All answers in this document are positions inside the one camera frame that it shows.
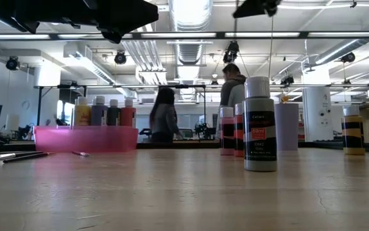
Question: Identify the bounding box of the black brush with yellow end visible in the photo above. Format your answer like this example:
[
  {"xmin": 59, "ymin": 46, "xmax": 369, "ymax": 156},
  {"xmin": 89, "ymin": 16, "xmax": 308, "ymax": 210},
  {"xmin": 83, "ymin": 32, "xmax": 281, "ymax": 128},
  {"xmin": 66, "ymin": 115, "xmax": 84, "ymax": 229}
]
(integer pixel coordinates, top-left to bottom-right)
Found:
[{"xmin": 3, "ymin": 152, "xmax": 56, "ymax": 164}]

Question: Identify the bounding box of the lavender cup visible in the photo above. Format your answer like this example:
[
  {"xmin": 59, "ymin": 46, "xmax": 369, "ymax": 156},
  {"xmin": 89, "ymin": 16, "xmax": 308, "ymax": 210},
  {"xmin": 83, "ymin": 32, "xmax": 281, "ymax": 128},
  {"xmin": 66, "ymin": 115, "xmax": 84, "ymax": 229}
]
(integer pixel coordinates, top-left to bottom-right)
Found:
[{"xmin": 273, "ymin": 102, "xmax": 300, "ymax": 151}]

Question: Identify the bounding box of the large purple paint bottle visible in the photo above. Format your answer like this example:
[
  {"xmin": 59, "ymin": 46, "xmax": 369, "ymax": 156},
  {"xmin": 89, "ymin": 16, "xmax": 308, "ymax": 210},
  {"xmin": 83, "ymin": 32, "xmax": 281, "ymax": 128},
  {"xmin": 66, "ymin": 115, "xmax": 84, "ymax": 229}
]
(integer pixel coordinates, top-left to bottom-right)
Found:
[{"xmin": 90, "ymin": 95, "xmax": 109, "ymax": 126}]

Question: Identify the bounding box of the black brush with silver ferrule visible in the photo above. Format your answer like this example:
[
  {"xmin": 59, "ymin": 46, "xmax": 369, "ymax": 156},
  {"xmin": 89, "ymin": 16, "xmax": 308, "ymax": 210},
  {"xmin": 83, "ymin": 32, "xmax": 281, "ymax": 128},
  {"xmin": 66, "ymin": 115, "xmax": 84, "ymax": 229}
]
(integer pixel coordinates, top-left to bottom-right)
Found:
[{"xmin": 0, "ymin": 151, "xmax": 44, "ymax": 161}]

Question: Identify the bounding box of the small pink paint bottle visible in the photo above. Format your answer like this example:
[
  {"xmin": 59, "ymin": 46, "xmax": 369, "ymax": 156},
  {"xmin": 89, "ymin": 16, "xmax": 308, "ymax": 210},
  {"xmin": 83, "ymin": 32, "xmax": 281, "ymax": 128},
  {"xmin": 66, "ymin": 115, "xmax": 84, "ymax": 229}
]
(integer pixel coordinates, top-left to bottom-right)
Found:
[{"xmin": 219, "ymin": 107, "xmax": 236, "ymax": 157}]

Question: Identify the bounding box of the black workstation frame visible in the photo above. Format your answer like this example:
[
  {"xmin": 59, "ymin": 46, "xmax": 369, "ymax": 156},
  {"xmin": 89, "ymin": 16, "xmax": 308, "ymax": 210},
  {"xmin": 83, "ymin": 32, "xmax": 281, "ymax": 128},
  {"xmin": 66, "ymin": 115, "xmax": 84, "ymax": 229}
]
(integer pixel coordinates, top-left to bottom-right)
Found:
[
  {"xmin": 157, "ymin": 84, "xmax": 208, "ymax": 142},
  {"xmin": 36, "ymin": 84, "xmax": 88, "ymax": 126}
]

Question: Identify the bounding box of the white box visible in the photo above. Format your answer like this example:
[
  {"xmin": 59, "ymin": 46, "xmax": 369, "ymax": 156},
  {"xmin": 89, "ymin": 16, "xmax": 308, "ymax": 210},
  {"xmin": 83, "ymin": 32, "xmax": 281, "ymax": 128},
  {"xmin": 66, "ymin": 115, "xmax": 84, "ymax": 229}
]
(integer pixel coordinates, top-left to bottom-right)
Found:
[{"xmin": 4, "ymin": 114, "xmax": 21, "ymax": 132}]

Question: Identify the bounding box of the large black paint bottle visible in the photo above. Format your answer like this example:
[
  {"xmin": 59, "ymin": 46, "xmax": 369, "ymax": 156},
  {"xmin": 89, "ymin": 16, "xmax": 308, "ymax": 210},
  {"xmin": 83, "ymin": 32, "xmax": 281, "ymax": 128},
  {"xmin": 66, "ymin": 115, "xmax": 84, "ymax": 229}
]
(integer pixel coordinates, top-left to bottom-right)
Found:
[{"xmin": 107, "ymin": 98, "xmax": 122, "ymax": 126}]

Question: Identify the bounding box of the large red paint bottle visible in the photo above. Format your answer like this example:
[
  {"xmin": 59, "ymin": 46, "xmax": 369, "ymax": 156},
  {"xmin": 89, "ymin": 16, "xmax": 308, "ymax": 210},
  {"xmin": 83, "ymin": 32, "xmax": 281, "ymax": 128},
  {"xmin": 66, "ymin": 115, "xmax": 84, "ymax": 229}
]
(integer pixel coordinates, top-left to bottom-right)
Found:
[{"xmin": 120, "ymin": 98, "xmax": 137, "ymax": 128}]

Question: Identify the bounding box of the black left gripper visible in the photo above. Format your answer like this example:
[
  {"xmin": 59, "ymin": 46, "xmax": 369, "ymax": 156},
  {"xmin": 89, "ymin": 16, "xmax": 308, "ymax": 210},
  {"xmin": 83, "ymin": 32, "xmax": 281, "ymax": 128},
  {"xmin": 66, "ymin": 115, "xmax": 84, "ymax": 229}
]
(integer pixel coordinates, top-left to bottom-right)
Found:
[{"xmin": 0, "ymin": 0, "xmax": 159, "ymax": 45}]

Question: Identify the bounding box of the black overhead beam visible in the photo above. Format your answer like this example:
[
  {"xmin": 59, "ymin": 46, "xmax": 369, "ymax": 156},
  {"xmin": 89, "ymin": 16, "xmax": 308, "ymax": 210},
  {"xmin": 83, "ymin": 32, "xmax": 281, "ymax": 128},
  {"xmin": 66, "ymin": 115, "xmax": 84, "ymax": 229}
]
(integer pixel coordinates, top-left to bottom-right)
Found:
[{"xmin": 0, "ymin": 31, "xmax": 369, "ymax": 41}]

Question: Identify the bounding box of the pink plastic bin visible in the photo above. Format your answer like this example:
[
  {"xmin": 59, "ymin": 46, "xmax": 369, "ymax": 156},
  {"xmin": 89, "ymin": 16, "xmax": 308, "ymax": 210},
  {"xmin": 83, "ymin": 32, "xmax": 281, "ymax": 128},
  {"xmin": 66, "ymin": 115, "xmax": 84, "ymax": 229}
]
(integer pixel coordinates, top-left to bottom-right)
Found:
[{"xmin": 33, "ymin": 125, "xmax": 139, "ymax": 153}]

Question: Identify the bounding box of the small ochre paint bottle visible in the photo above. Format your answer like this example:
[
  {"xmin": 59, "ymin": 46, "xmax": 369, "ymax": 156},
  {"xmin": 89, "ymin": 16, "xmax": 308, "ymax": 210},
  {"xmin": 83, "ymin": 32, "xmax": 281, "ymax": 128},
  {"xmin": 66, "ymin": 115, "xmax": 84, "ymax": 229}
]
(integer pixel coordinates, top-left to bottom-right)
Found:
[{"xmin": 341, "ymin": 105, "xmax": 366, "ymax": 156}]

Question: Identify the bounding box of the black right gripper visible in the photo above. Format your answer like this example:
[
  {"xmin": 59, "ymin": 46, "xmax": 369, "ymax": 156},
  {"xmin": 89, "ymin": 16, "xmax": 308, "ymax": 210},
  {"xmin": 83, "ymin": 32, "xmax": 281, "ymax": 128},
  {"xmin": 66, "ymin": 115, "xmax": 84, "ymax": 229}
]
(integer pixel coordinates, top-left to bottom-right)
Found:
[{"xmin": 232, "ymin": 0, "xmax": 283, "ymax": 19}]

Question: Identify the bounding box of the white rectangular air duct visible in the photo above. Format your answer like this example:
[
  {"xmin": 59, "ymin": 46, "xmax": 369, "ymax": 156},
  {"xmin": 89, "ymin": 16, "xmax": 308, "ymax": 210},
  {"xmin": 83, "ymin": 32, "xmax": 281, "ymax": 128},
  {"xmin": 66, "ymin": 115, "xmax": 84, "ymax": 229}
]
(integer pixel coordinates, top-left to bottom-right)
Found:
[{"xmin": 62, "ymin": 43, "xmax": 117, "ymax": 86}]

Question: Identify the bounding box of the black hanging camera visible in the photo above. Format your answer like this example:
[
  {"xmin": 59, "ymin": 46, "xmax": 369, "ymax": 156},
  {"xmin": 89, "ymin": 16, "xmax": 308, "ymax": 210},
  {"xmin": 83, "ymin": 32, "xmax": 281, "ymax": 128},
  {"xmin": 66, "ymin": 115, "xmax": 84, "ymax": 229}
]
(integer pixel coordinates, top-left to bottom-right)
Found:
[
  {"xmin": 221, "ymin": 40, "xmax": 240, "ymax": 64},
  {"xmin": 280, "ymin": 75, "xmax": 296, "ymax": 86}
]

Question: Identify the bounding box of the thin hanging wire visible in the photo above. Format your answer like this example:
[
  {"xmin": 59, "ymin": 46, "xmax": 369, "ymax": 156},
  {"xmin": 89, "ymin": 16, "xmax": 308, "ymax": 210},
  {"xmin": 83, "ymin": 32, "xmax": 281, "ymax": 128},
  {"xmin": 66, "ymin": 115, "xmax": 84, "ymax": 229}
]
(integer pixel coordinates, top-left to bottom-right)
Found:
[{"xmin": 268, "ymin": 15, "xmax": 274, "ymax": 78}]

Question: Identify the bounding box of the person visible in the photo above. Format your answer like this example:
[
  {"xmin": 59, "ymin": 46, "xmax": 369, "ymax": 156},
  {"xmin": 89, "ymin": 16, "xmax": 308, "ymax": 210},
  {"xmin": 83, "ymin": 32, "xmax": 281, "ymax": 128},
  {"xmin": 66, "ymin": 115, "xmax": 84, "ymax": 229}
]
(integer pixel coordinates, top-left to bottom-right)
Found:
[
  {"xmin": 148, "ymin": 87, "xmax": 181, "ymax": 144},
  {"xmin": 215, "ymin": 63, "xmax": 248, "ymax": 141}
]

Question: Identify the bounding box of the small grey paint bottle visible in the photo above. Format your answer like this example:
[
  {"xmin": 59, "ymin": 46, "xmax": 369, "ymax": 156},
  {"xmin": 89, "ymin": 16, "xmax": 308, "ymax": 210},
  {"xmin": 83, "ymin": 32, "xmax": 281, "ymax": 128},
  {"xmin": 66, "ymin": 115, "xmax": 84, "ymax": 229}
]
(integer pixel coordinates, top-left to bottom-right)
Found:
[{"xmin": 242, "ymin": 76, "xmax": 278, "ymax": 173}]

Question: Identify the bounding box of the white round pillar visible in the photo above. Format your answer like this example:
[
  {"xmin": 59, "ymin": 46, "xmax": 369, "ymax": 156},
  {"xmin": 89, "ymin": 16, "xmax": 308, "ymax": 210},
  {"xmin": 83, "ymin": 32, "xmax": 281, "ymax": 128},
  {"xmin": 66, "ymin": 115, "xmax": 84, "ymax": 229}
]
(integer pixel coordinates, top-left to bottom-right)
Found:
[{"xmin": 302, "ymin": 69, "xmax": 334, "ymax": 142}]

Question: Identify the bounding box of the large yellow paint bottle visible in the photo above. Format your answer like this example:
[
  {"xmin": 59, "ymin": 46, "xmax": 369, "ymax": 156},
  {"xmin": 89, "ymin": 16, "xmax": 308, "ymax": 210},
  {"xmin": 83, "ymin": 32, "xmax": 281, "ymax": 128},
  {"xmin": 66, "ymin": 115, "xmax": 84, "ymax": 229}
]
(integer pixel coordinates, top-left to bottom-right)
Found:
[{"xmin": 73, "ymin": 96, "xmax": 92, "ymax": 126}]

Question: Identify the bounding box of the small orange-red paint bottle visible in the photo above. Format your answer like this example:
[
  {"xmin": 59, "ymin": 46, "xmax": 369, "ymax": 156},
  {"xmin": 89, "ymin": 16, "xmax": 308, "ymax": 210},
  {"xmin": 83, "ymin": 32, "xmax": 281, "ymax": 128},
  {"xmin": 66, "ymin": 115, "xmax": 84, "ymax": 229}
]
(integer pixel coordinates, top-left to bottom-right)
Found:
[{"xmin": 234, "ymin": 103, "xmax": 246, "ymax": 158}]

